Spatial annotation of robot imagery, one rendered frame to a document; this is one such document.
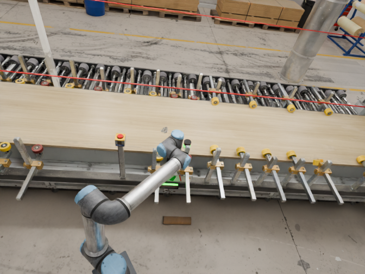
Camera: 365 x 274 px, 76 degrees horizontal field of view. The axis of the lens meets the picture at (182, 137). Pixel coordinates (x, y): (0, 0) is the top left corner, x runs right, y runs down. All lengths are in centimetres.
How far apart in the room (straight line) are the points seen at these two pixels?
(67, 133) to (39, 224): 106
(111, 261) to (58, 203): 142
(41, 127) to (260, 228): 250
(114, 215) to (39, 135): 136
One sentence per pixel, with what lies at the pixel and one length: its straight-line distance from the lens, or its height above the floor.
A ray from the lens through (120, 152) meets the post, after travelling 188.
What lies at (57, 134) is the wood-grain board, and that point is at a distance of 233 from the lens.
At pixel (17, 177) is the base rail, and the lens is 244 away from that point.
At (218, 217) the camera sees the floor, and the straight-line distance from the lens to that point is 289.
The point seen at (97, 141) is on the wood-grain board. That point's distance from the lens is 220.
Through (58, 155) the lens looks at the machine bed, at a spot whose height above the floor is 70.
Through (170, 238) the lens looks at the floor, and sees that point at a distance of 269.
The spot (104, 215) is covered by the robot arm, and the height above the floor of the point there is 143.
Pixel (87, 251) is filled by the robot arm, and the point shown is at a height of 89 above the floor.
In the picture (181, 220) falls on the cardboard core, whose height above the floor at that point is 8.
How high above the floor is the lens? 251
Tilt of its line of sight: 46 degrees down
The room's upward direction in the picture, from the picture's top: 11 degrees clockwise
